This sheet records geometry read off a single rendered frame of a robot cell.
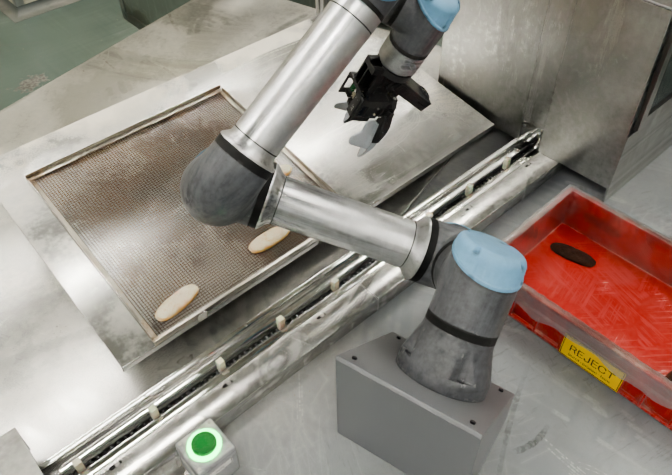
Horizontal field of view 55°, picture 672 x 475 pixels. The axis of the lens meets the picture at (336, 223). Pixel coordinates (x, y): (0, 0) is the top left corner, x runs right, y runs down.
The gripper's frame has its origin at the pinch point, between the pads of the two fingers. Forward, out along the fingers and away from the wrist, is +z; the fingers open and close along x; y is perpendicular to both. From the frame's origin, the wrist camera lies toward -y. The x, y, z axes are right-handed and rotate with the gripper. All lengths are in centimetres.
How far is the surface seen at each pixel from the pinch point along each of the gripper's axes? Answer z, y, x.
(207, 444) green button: 19, 37, 47
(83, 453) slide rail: 33, 53, 41
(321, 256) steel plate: 26.1, 0.6, 12.6
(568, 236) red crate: 3, -48, 25
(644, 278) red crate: -4, -54, 40
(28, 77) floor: 199, 28, -198
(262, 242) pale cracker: 22.7, 15.1, 9.8
